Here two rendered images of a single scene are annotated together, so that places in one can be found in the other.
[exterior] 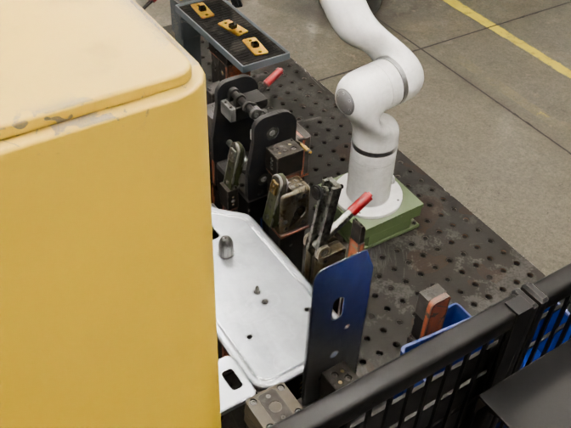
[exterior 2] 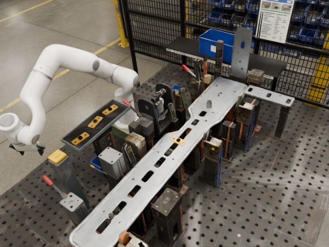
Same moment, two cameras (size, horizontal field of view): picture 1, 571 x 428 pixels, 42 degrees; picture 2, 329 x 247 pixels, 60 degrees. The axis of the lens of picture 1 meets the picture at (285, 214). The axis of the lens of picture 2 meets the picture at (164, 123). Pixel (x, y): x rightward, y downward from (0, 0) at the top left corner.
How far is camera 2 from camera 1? 2.17 m
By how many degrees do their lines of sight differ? 73
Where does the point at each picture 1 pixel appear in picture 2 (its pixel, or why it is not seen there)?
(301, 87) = (37, 177)
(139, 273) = not seen: outside the picture
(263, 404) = (258, 73)
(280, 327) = (226, 87)
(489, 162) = (6, 169)
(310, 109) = not seen: hidden behind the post
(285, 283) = (210, 91)
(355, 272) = (240, 33)
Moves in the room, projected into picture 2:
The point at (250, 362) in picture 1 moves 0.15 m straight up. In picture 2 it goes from (242, 88) to (245, 68)
